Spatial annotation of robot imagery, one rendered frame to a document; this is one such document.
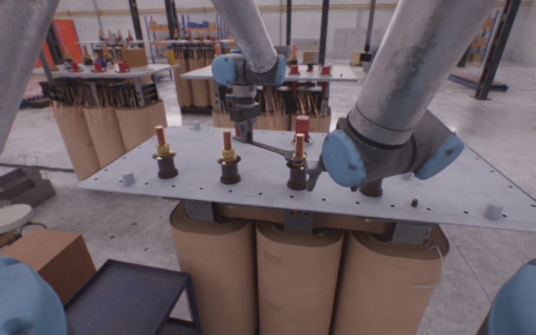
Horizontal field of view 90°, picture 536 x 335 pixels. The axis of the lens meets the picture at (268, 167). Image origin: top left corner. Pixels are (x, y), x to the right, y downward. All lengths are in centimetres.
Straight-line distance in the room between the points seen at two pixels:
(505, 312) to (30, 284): 36
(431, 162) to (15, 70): 57
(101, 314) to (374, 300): 117
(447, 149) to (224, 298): 132
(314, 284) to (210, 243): 52
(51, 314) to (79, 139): 366
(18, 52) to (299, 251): 108
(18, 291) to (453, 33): 42
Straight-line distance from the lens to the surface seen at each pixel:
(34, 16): 45
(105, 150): 369
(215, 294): 157
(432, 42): 33
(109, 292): 148
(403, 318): 155
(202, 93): 699
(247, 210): 131
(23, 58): 44
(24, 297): 27
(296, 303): 149
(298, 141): 96
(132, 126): 333
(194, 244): 136
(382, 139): 38
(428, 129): 51
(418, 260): 129
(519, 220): 116
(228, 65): 90
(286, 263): 129
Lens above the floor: 190
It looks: 27 degrees down
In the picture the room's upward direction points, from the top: straight up
